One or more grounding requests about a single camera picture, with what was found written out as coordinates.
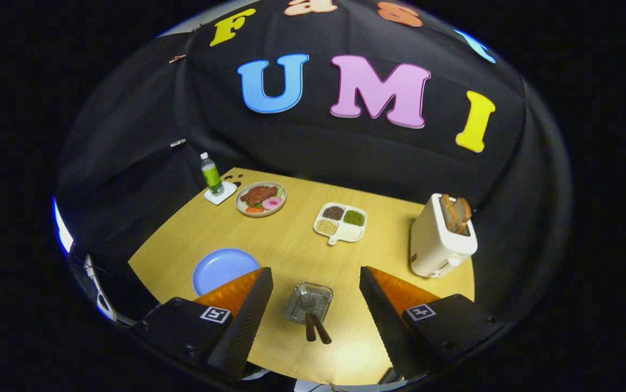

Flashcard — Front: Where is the plate of model steak meal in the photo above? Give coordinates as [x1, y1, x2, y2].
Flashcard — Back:
[235, 181, 287, 218]

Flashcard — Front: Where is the white keyboard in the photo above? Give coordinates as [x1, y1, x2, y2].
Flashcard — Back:
[83, 253, 120, 322]

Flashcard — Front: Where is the blue plate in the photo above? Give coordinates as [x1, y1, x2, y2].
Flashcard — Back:
[192, 248, 262, 297]

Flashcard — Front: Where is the green label water bottle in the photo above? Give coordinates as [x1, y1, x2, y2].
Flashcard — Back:
[200, 152, 225, 197]

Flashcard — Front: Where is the white square coaster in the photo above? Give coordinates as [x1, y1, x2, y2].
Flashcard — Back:
[204, 181, 238, 206]

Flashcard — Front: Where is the metal fork with brown handle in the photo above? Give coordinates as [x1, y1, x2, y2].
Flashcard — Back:
[301, 294, 317, 342]

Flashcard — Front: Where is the toast slice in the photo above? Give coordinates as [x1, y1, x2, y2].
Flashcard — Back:
[440, 194, 459, 232]
[453, 197, 472, 235]

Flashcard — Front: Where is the metal spoon with brown handle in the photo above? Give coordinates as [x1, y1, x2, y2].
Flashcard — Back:
[311, 310, 332, 345]

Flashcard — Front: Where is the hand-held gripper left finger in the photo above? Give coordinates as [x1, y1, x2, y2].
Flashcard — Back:
[132, 266, 274, 380]

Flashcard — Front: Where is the white divided tray of beans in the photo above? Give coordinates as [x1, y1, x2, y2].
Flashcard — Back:
[313, 202, 368, 246]

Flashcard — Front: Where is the metal wire cutlery basket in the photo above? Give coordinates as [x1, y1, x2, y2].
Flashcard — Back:
[283, 281, 333, 326]

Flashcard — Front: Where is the white toaster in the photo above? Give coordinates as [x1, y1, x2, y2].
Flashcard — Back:
[410, 193, 478, 279]

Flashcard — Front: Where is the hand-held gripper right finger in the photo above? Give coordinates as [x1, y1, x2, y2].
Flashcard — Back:
[359, 266, 505, 381]

